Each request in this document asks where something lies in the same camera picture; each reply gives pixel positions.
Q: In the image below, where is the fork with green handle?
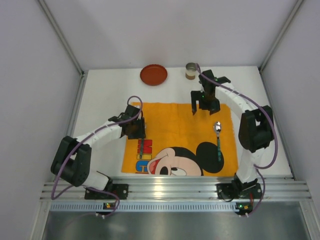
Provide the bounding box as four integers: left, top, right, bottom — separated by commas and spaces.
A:
138, 126, 146, 160

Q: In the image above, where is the spoon with teal handle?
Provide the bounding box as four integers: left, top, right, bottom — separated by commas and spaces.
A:
213, 121, 222, 162

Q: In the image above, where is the metal cup with brown band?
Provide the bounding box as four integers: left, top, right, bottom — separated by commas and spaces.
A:
185, 62, 198, 80

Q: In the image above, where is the orange Mickey Mouse placemat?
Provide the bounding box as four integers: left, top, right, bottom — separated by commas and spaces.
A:
121, 102, 238, 177

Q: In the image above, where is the red round plate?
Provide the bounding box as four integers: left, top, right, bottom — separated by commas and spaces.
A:
139, 64, 168, 86

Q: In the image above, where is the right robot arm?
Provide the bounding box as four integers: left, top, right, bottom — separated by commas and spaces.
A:
191, 70, 279, 202

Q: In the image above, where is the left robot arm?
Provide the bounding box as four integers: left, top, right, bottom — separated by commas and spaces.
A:
50, 104, 146, 191

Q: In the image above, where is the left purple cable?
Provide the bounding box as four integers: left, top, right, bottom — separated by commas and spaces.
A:
50, 95, 144, 220

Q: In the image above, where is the purple cable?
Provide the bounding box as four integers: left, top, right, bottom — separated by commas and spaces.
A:
50, 95, 144, 220
194, 62, 280, 218

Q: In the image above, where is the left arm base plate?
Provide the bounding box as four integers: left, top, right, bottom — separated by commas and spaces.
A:
84, 183, 129, 200

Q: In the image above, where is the aluminium mounting rail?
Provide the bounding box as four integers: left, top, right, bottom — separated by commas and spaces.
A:
39, 174, 312, 201

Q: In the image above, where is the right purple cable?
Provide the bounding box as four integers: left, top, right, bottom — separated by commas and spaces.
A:
194, 62, 280, 218

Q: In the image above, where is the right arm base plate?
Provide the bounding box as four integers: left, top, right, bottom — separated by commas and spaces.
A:
216, 182, 263, 202

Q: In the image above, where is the slotted cable duct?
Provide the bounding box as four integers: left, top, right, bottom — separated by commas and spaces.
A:
50, 201, 253, 213

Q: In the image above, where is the right aluminium frame post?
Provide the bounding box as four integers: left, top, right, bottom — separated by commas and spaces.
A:
258, 0, 307, 72

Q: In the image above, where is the aluminium frame post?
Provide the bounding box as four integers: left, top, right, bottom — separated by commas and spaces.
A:
258, 0, 307, 72
34, 0, 87, 76

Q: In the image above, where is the left aluminium frame post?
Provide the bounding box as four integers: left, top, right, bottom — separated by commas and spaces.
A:
34, 0, 87, 76

